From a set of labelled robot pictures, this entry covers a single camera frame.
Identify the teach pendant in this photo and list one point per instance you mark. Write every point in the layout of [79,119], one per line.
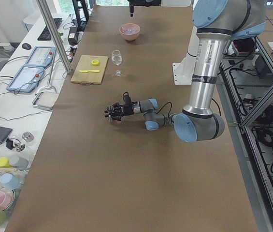
[26,79]
[41,56]

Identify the aluminium frame post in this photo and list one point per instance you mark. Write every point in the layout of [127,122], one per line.
[47,16]

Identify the upper teach pendant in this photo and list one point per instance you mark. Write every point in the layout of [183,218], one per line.
[41,56]

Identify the blue plastic cup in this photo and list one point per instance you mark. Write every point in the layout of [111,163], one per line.
[9,181]

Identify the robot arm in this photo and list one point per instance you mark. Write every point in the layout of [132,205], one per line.
[218,22]

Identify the bamboo cutting board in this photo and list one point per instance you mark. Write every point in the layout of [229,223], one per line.
[90,69]

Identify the yellow plastic cup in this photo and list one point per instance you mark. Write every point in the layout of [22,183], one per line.
[4,162]

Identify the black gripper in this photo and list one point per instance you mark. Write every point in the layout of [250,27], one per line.
[132,9]
[127,109]

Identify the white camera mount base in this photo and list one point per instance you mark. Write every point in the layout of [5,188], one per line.
[183,71]

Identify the pink bowl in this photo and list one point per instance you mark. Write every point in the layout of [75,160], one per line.
[130,37]

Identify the steel shaker cup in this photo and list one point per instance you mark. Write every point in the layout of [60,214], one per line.
[28,136]

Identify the lower teach pendant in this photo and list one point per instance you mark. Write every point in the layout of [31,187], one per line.
[26,79]

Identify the pink plastic cup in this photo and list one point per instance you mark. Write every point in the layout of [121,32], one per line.
[6,198]

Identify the black computer mouse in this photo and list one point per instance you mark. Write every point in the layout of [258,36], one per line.
[26,46]

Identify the grey plastic cup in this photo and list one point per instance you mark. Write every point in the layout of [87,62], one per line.
[18,162]

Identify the yellow plastic knife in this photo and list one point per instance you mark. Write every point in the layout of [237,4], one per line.
[89,71]

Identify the wine glass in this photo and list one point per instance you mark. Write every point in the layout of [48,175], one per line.
[117,59]

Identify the steel jigger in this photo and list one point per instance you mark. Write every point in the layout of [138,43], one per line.
[109,109]

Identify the clear ice cubes pile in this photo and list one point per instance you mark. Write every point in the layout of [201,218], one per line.
[129,31]

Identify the yellow lemon slice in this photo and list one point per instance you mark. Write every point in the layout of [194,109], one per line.
[95,62]

